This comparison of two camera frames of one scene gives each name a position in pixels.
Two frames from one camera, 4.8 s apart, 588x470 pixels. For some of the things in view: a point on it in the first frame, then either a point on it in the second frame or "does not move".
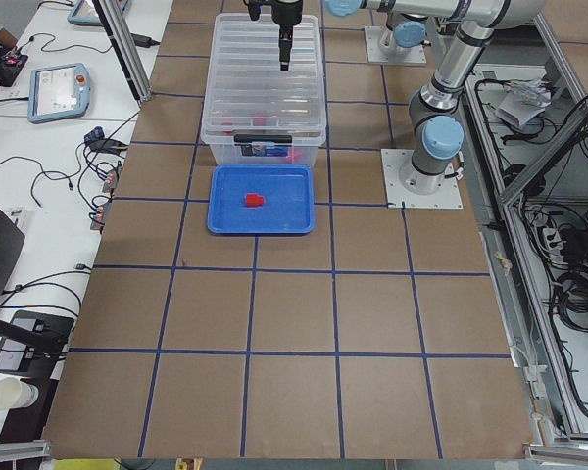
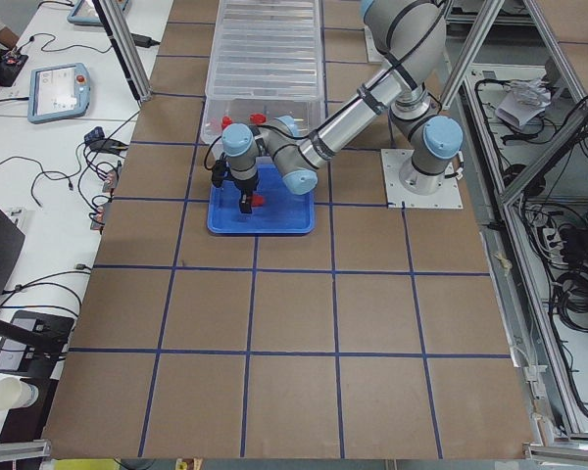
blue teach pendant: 58,92 does not move
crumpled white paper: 524,100 does not move
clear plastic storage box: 264,131 does not move
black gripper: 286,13 → 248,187
